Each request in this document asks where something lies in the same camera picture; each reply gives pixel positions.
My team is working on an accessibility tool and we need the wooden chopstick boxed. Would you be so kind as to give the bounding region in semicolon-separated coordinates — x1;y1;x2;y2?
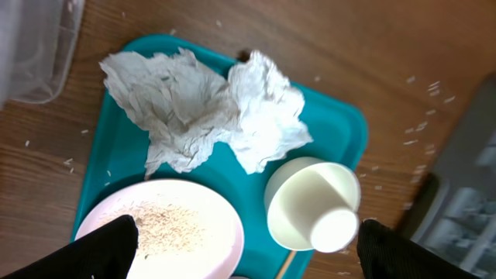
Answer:
275;250;297;279

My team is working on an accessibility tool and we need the white paper cup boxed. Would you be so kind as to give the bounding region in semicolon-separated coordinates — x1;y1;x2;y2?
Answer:
270;162;360;254

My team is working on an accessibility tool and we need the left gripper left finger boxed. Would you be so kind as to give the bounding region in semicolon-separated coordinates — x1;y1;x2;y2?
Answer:
3;215;139;279

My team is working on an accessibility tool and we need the white napkin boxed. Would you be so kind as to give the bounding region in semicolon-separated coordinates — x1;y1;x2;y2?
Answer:
100;49;239;176
228;50;313;174

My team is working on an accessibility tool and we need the pale green bowl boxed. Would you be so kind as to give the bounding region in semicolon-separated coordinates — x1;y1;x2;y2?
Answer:
263;156;362;252

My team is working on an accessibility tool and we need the grey dishwasher rack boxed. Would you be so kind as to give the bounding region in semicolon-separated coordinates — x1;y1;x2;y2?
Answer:
397;74;495;278

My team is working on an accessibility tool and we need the teal plastic serving tray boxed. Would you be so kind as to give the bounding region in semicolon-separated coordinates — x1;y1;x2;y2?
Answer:
74;35;368;278

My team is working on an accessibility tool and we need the clear plastic waste bin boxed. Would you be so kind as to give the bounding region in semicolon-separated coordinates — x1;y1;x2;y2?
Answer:
1;0;85;105

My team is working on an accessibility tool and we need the large pink plate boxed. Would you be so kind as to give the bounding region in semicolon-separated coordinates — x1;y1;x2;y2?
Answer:
75;179;244;279

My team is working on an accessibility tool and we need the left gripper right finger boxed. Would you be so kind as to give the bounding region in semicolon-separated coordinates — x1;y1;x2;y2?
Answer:
356;219;477;279

